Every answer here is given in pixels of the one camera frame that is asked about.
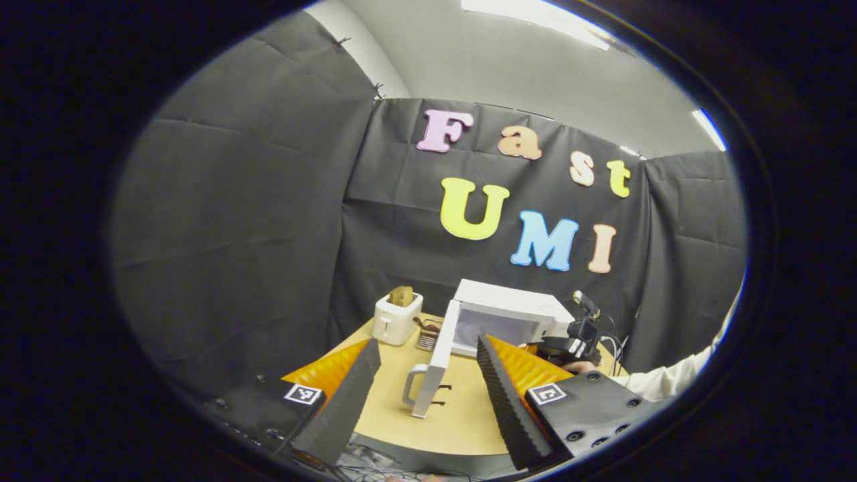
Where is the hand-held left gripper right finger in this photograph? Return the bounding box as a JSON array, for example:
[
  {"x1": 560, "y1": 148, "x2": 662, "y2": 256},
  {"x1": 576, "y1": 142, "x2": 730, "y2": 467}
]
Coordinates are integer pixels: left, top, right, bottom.
[{"x1": 477, "y1": 333, "x2": 664, "y2": 471}]

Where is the white toaster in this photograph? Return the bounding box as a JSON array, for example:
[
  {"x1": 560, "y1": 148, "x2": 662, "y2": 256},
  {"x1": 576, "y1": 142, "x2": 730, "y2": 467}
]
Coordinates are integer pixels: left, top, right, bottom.
[{"x1": 372, "y1": 292, "x2": 424, "y2": 347}]

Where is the ceiling light panel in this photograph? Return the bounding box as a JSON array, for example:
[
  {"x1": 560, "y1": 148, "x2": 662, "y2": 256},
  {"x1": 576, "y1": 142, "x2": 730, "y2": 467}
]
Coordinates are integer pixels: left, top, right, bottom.
[{"x1": 462, "y1": 0, "x2": 613, "y2": 51}]

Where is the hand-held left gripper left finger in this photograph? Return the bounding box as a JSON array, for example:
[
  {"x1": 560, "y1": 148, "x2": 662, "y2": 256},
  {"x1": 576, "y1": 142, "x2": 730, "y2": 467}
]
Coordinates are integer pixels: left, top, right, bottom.
[{"x1": 204, "y1": 338, "x2": 381, "y2": 468}]

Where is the black backdrop cloth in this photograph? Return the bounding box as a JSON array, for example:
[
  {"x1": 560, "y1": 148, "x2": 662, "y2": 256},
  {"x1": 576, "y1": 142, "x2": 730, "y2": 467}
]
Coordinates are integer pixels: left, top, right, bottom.
[{"x1": 110, "y1": 10, "x2": 747, "y2": 402}]

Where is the metal utensil holder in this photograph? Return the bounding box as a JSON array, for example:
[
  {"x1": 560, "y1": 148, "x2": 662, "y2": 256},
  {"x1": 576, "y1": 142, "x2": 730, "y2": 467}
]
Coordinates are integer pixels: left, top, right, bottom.
[{"x1": 415, "y1": 317, "x2": 443, "y2": 353}]

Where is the white microwave oven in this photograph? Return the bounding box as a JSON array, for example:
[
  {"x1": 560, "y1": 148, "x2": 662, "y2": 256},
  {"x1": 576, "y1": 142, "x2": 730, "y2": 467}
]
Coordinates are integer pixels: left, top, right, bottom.
[{"x1": 402, "y1": 279, "x2": 576, "y2": 419}]

